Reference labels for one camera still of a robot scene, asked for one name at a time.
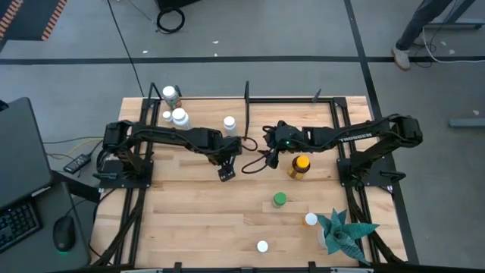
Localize white bottle yellow striped label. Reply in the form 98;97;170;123
223;115;238;137

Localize amber bottle yellow cap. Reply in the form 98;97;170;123
286;154;311;181

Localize green caffeine bottle green cap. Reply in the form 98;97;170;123
271;191;288;209

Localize large white medicine bottle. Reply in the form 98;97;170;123
171;107;192;130

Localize white-capped bottle orange fruit label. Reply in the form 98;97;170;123
161;85;183;111

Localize teal artificial succulent plant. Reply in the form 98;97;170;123
316;207;380;266

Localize black box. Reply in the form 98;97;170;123
154;0;202;11

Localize black power adapter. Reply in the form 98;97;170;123
62;153;92;175

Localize person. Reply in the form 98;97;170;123
391;0;455;72

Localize grey desk leg base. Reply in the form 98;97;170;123
449;118;485;129
424;0;485;30

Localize black computer mouse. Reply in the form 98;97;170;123
52;215;77;253

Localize grey workstation desk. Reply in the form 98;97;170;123
0;181;92;273

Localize black backlit keyboard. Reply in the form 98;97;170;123
0;200;42;254

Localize black mat orange hazard stripes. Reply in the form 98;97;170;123
0;0;68;42

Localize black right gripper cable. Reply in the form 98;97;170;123
241;149;274;175

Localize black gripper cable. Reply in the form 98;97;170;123
242;135;259;152
241;149;274;175

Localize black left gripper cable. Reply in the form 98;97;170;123
242;135;259;152

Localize black aluminium table frame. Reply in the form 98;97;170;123
89;87;420;273

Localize wooden shelf black metal frame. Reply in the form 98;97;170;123
145;80;252;143

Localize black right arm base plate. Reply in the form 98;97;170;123
336;157;406;190

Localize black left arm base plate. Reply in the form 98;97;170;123
92;158;155;190

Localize long black cable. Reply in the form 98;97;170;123
107;0;146;98

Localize coiled black cable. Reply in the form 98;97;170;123
156;7;186;35

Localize thin yellow cable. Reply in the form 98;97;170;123
45;138;105;160

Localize white floor cable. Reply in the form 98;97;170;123
420;22;485;64

